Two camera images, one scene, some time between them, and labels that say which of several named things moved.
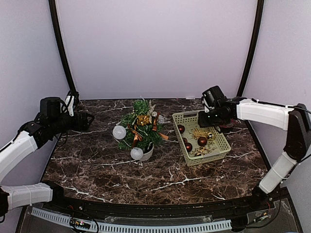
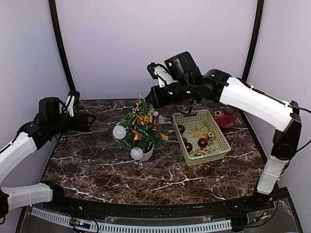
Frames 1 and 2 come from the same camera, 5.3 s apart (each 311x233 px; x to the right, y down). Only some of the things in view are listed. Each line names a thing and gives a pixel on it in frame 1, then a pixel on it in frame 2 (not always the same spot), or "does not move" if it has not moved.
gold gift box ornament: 143,120 does not move
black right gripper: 207,120 -> 158,95
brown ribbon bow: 137,134 does not move
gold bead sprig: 196,134 -> 136,108
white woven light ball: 136,153 does not move
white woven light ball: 119,132 does not move
